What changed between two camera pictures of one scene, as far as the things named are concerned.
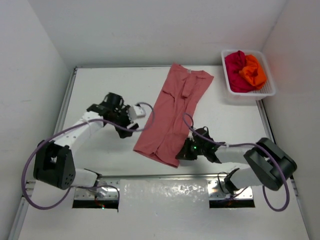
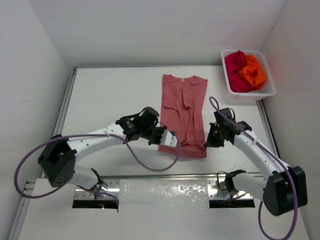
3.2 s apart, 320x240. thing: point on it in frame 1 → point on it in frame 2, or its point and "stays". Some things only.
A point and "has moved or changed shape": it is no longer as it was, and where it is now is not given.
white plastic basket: x=248 y=74 stays
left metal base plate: x=101 y=190 stays
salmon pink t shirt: x=169 y=123 has moved or changed shape
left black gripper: x=125 y=124 → x=155 y=136
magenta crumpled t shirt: x=234 y=61 stays
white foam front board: x=159 y=209 stays
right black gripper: x=189 y=149 → x=213 y=137
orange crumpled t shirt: x=253 y=72 stays
